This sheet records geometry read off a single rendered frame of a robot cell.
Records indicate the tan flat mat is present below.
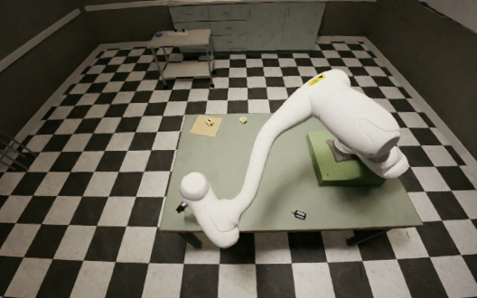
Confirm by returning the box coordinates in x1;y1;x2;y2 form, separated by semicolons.
190;115;222;137

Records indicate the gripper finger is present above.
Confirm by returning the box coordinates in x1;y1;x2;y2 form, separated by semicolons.
176;202;188;214

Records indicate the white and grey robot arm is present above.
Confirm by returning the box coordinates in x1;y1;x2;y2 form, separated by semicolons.
180;70;408;248

